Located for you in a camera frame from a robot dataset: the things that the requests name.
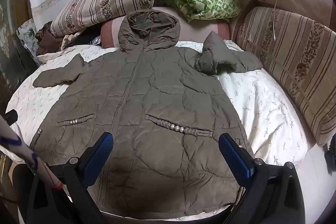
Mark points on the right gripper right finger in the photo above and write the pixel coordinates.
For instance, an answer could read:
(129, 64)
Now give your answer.
(251, 174)

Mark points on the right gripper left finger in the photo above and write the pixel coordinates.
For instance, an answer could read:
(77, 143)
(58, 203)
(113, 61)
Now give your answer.
(82, 172)

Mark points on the olive hooded puffer jacket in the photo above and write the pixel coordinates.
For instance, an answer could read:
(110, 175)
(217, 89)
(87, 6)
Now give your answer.
(165, 109)

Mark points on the white leaf-print quilt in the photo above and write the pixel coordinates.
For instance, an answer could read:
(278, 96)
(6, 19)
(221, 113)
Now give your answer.
(272, 126)

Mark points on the striped brown bolster quilt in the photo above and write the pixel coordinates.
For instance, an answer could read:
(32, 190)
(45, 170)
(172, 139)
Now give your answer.
(299, 53)

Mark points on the dark brown garment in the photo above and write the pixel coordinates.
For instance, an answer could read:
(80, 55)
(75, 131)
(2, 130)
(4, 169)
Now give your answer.
(47, 43)

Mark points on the cream floral cloth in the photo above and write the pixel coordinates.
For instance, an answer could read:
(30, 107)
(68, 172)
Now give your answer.
(68, 39)

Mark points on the floral plastic bag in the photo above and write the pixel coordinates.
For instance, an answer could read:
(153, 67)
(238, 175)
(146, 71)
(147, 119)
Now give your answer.
(26, 34)

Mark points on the pink quilted pillow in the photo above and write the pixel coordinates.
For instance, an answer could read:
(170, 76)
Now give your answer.
(195, 31)

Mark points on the wooden glass-door cabinet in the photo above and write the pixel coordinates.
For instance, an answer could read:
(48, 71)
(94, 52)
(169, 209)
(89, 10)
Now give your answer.
(16, 61)

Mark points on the striped floral folded quilt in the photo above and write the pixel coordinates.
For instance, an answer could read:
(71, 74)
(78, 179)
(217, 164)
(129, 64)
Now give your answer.
(80, 14)

